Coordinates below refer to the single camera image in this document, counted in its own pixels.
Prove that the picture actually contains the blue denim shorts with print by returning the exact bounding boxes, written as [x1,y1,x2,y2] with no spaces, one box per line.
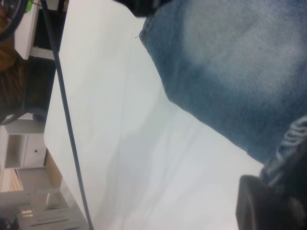
[139,0,307,187]

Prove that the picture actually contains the white shelf unit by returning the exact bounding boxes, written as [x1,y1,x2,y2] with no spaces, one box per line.
[14,0,70,59]

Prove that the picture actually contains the black hanging cable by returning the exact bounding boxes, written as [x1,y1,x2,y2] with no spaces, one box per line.
[39,0,95,230]

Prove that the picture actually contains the grey metal equipment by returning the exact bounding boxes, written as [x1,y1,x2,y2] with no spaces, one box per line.
[14,186,89,230]

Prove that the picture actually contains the brown object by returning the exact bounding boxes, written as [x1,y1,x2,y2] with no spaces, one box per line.
[0,6,27,113]

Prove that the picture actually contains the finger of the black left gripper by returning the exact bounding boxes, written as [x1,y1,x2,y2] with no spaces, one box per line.
[115,0,173,17]

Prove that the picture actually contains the light wooden panel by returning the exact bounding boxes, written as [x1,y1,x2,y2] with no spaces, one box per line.
[44,148,63,190]

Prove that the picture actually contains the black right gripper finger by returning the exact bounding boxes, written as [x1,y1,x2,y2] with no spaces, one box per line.
[236,165,307,230]

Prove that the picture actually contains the curved black cable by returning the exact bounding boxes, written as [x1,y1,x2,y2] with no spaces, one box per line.
[0,0,33,43]

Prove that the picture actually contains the black furniture block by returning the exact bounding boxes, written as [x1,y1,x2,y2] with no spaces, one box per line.
[23,55,58,115]

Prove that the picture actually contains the white cabinet with knob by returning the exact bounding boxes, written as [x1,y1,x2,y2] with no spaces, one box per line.
[4,133,47,168]

